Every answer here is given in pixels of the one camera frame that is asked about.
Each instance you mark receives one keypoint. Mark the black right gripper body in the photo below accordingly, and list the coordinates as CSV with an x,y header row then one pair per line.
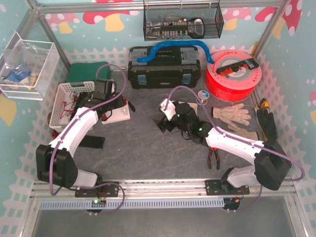
x,y
162,124

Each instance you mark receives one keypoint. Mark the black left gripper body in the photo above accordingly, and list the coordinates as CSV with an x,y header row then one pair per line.
x,y
118,103

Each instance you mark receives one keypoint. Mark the white peg fixture base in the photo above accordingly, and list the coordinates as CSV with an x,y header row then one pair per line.
x,y
118,115

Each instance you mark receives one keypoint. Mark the black handled screwdriver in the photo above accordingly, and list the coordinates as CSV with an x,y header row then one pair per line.
x,y
132,108

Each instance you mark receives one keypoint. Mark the red spring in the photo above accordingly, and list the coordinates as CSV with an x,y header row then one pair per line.
x,y
105,117

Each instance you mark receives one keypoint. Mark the black rectangular plate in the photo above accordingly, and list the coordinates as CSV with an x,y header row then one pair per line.
x,y
95,142

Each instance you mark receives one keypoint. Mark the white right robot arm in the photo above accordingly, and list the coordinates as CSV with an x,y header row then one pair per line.
x,y
268,165

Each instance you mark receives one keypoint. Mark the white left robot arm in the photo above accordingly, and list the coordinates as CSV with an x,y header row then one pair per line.
x,y
55,164

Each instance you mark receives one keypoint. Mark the white spring box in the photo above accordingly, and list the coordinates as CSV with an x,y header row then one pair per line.
x,y
194,106

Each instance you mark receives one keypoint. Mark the black device in basket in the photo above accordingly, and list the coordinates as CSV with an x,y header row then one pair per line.
x,y
83,101

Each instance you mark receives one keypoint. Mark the green plastic case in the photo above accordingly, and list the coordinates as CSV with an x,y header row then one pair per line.
x,y
80,72

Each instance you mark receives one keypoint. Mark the white perforated basket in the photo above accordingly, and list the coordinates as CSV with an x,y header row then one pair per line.
x,y
65,101

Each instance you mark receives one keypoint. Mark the black toolbox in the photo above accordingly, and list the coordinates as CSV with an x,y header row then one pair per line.
x,y
171,67

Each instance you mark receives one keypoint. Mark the upper white work glove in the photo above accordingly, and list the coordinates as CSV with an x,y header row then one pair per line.
x,y
231,115

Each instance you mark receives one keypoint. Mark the red filament spool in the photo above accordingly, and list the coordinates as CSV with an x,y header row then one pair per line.
x,y
235,86

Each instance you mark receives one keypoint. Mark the clear acrylic box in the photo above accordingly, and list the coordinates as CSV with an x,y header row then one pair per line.
x,y
40,57

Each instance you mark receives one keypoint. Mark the blue white glove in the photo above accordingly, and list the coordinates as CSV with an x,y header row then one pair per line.
x,y
19,75

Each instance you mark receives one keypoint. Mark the yellow black tool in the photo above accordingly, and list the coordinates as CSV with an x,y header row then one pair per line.
x,y
264,104

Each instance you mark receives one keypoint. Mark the black yellow rubber glove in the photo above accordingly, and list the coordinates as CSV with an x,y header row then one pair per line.
x,y
267,124

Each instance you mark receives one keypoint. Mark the black power strip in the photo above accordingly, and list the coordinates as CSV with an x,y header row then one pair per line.
x,y
235,67

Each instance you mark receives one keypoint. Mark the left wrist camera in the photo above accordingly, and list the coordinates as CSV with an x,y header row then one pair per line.
x,y
105,86

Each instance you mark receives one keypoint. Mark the solder wire spool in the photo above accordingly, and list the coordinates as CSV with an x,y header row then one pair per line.
x,y
203,96

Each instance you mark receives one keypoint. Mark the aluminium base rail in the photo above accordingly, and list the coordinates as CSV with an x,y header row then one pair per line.
x,y
166,188

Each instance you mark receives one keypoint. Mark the grey slotted cable duct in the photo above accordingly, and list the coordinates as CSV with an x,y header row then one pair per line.
x,y
112,204

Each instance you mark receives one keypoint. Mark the black wire mesh basket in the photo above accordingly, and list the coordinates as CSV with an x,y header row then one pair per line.
x,y
182,22

